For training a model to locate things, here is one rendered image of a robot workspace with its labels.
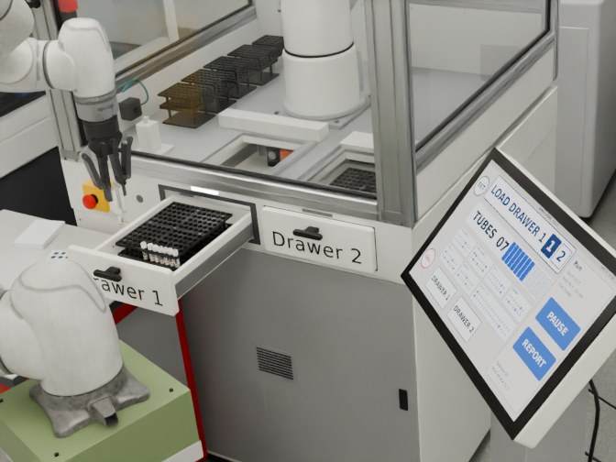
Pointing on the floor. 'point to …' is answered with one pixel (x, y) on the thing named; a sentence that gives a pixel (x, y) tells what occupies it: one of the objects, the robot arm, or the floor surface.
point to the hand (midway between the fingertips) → (115, 198)
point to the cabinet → (325, 361)
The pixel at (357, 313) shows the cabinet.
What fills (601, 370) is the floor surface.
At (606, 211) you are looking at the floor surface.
